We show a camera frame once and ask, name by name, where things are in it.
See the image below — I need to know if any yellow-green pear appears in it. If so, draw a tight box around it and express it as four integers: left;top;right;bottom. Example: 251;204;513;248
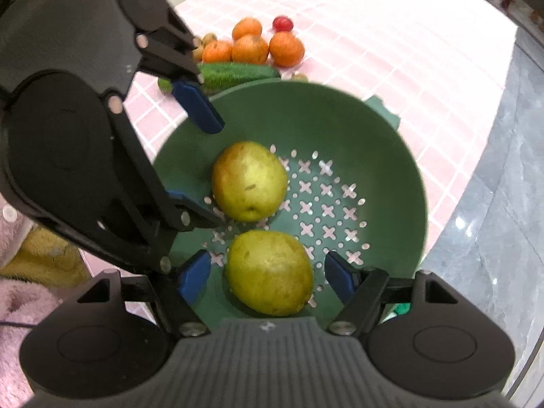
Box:
224;229;315;317
211;141;290;223

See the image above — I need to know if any yellow fuzzy cloth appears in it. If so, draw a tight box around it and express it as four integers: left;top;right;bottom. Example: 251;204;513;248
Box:
0;225;92;290

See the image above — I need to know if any orange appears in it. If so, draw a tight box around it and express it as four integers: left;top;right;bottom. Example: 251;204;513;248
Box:
269;31;305;68
232;35;270;64
232;18;263;40
202;40;234;64

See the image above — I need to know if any pink fluffy garment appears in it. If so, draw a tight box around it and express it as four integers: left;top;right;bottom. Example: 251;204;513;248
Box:
0;202;62;408

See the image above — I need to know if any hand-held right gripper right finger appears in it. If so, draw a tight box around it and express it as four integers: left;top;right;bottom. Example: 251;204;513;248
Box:
324;251;462;336

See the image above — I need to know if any green plastic colander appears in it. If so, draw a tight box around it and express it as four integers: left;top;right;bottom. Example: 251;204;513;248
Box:
151;80;428;328

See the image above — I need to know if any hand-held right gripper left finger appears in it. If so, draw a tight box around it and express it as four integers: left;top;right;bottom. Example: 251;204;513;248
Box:
76;250;213;337

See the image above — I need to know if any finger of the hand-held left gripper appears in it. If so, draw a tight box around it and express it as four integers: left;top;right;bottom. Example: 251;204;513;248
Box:
135;6;226;134
98;96;225;273

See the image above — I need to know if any green cucumber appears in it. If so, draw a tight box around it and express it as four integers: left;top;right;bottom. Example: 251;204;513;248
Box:
158;62;281;95

